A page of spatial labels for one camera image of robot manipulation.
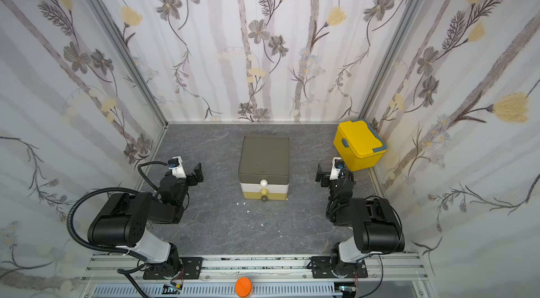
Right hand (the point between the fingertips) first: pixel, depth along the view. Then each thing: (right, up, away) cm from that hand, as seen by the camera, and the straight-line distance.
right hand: (333, 163), depth 89 cm
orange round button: (-35, -35, -26) cm, 56 cm away
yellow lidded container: (+13, +7, +5) cm, 16 cm away
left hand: (-62, 0, +2) cm, 63 cm away
